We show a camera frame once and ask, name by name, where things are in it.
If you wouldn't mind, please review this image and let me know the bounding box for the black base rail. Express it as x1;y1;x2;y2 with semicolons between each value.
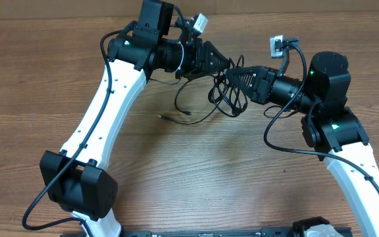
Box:
67;217;353;237

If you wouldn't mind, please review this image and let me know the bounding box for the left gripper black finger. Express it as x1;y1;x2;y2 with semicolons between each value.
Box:
186;68;224;81
203;41;230;71

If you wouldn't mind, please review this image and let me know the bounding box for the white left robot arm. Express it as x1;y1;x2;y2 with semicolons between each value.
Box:
39;1;230;236

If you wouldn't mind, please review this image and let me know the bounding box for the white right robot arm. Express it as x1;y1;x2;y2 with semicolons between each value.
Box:
225;51;379;236

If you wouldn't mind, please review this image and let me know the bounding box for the thin black braided cable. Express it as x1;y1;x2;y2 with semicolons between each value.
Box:
158;77;223;126

